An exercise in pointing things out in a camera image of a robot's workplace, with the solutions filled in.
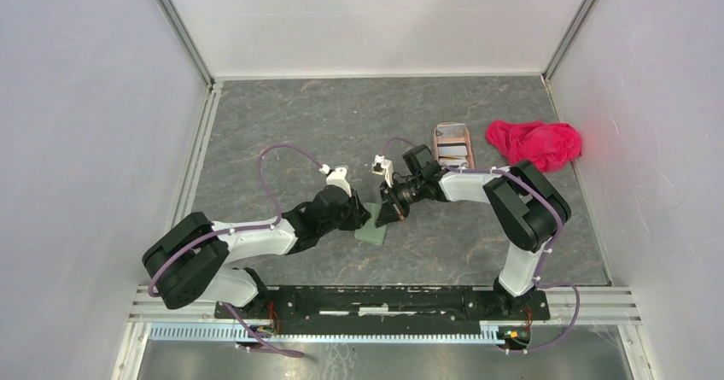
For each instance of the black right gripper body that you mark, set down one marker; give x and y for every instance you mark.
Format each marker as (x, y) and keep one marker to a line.
(402, 195)

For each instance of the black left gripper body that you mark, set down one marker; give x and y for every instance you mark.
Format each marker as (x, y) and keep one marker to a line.
(350, 217)

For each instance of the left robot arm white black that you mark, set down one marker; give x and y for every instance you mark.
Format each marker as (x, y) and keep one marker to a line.
(193, 260)

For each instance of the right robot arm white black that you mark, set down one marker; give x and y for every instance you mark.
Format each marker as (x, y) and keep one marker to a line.
(529, 209)

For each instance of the pink oval card tray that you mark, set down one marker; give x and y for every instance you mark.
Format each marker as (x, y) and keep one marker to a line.
(454, 133)

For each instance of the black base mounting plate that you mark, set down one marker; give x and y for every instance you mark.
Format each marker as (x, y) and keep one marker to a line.
(388, 310)

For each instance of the crumpled red cloth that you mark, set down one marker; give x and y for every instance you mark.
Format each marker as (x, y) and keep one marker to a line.
(549, 146)

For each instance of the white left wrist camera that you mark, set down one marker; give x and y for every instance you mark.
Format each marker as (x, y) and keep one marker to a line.
(337, 177)

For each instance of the aluminium frame rail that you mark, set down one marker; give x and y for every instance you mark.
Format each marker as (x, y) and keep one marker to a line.
(310, 82)

